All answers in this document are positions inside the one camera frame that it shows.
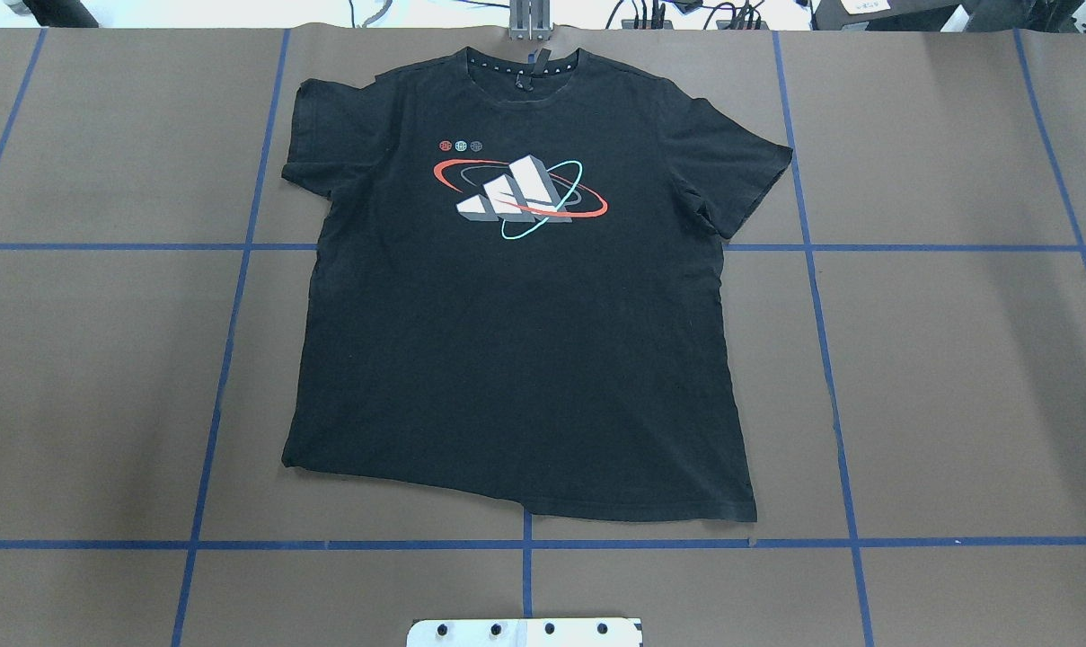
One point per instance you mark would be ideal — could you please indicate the aluminium frame post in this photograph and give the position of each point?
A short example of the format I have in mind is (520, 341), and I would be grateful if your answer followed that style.
(530, 20)

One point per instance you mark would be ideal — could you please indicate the black graphic t-shirt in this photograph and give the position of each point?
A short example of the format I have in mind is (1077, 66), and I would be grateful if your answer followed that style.
(516, 291)

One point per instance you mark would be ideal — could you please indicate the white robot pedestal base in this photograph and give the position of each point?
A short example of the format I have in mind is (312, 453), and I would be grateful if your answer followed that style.
(553, 631)

